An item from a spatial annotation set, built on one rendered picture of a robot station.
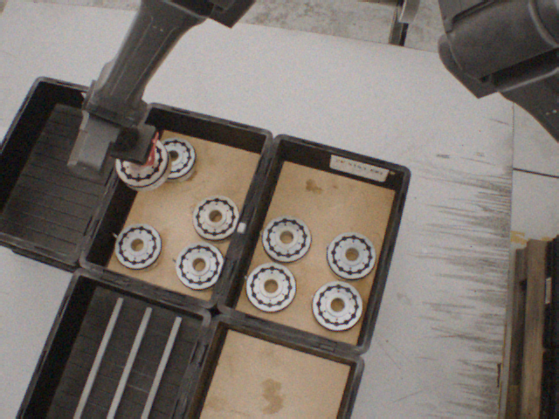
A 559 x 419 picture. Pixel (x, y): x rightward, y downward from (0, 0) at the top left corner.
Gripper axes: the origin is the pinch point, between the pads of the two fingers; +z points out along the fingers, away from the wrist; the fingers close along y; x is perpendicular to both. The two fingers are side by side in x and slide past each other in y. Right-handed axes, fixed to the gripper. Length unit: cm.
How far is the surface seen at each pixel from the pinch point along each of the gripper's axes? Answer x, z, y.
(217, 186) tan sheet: 4.8, 22.6, 9.4
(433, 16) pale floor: 141, 117, 52
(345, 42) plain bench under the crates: 62, 40, 25
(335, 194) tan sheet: 10.6, 24.0, 35.5
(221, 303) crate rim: -20.6, 11.2, 21.3
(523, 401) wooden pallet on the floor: -20, 93, 112
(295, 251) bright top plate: -5.3, 19.8, 31.0
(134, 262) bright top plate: -17.5, 17.8, -0.9
